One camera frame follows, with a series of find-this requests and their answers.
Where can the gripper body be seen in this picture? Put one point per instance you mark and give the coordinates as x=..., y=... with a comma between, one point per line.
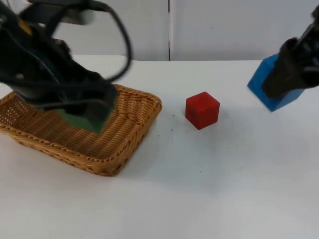
x=310, y=54
x=74, y=82

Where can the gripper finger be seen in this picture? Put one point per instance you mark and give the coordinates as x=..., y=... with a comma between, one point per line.
x=84, y=112
x=111, y=95
x=281, y=74

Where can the green cube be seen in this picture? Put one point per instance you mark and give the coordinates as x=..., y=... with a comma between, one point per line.
x=86, y=125

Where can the blue cube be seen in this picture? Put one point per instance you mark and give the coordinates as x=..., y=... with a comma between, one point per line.
x=259, y=79

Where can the pale brown wicker basket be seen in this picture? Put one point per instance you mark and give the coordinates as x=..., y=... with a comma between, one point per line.
x=119, y=139

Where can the red cube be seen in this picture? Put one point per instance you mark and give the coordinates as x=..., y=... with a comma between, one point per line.
x=203, y=110

